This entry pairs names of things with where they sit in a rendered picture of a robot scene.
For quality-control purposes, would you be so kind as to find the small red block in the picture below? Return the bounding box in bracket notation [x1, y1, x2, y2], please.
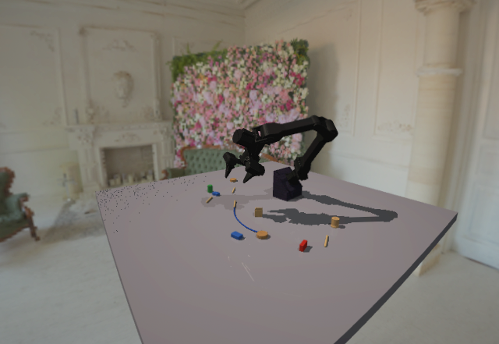
[299, 240, 307, 252]

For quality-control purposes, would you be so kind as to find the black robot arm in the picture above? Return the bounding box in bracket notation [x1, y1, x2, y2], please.
[232, 115, 338, 185]

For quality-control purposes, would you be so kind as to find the tan wooden cylinder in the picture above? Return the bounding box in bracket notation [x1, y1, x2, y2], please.
[331, 217, 340, 228]

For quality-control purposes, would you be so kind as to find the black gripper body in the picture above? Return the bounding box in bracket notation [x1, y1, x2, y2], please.
[223, 147, 265, 176]

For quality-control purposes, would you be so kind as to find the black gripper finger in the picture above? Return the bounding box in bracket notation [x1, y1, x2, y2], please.
[225, 163, 235, 178]
[243, 172, 260, 183]

